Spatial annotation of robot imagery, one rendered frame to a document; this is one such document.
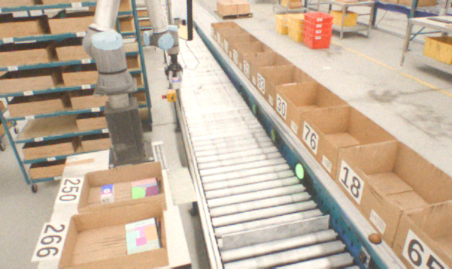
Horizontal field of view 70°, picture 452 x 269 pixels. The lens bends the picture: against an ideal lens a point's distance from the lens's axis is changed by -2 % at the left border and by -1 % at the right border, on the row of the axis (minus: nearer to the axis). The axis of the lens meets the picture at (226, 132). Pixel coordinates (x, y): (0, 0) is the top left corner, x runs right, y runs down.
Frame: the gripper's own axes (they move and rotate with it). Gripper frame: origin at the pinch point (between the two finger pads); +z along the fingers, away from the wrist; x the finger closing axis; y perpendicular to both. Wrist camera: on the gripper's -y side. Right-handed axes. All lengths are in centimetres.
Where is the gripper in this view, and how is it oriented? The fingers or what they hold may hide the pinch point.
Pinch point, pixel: (175, 81)
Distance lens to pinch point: 225.3
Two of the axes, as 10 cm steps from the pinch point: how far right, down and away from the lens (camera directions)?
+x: 9.8, -1.3, 1.7
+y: 2.1, 4.6, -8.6
